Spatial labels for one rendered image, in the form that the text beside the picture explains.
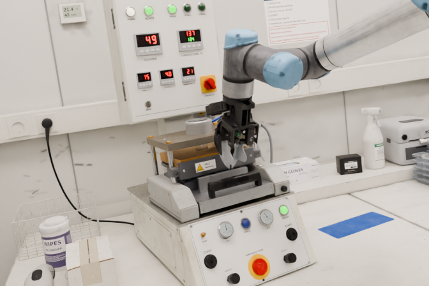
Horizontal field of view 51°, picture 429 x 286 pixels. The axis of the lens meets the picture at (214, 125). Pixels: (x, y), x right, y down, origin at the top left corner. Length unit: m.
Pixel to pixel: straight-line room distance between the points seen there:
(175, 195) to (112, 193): 0.75
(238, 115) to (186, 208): 0.26
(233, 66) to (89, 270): 0.64
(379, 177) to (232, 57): 1.02
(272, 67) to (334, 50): 0.14
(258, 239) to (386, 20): 0.61
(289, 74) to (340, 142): 1.22
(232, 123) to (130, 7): 0.51
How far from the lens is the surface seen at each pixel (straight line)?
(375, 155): 1.93
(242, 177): 1.17
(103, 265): 1.25
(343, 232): 1.45
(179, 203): 1.12
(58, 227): 1.43
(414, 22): 0.92
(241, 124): 1.06
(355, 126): 2.15
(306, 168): 1.80
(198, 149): 1.30
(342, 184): 1.78
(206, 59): 1.46
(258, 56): 0.96
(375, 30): 0.94
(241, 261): 1.16
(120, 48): 1.37
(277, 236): 1.21
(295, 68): 0.94
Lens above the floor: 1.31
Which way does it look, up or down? 8 degrees down
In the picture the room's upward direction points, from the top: 7 degrees counter-clockwise
